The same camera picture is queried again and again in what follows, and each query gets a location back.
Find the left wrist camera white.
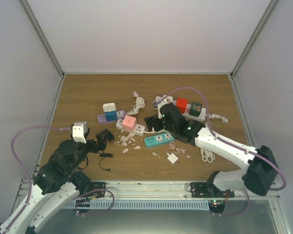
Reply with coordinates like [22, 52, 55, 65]
[71, 121, 90, 144]

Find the black power adapter with cable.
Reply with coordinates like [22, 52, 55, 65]
[98, 151, 114, 171]

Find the white square charger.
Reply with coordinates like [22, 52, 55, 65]
[102, 102, 116, 113]

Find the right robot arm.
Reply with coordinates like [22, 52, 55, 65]
[144, 103, 278, 197]

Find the teal power strip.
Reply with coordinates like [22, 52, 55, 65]
[144, 133, 175, 148]

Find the coiled white cable left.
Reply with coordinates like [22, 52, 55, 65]
[125, 91, 145, 117]

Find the white power strip centre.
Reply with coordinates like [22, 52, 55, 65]
[116, 119, 145, 136]

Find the small white plug adapter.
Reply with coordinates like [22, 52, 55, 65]
[167, 153, 178, 165]

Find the pink cube adapter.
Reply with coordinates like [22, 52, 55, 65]
[122, 115, 137, 132]

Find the pink thin cable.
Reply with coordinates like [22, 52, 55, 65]
[168, 141, 185, 156]

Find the slotted cable duct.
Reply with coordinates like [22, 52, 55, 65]
[63, 200, 209, 211]

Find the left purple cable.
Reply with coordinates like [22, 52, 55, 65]
[4, 125, 74, 231]

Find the white cable right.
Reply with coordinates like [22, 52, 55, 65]
[199, 112, 229, 163]

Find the long white power strip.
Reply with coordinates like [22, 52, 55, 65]
[160, 97, 206, 122]

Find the blue cube adapter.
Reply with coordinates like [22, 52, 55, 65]
[105, 111, 117, 121]

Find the purple power strip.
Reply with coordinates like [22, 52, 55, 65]
[97, 110, 126, 124]

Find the dark green cube adapter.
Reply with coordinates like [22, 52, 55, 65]
[189, 102, 203, 117]

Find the red cube adapter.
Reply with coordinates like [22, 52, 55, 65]
[176, 98, 188, 114]

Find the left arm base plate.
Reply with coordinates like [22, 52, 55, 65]
[77, 181, 106, 199]

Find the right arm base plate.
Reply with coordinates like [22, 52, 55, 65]
[189, 182, 235, 198]

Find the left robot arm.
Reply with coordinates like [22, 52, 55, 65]
[0, 129, 115, 234]

